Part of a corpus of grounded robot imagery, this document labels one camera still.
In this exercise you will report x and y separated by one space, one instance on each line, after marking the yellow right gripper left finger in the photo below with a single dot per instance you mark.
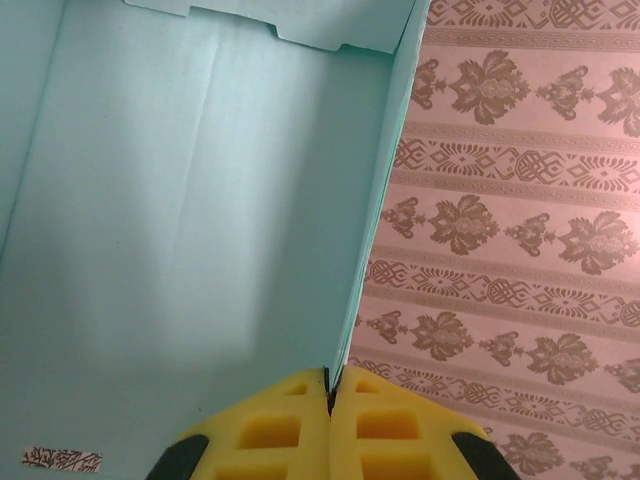
280 430

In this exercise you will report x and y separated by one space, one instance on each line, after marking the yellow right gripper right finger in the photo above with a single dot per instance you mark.
390 430

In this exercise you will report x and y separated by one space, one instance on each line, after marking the light blue paper box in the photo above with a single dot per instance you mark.
200 200

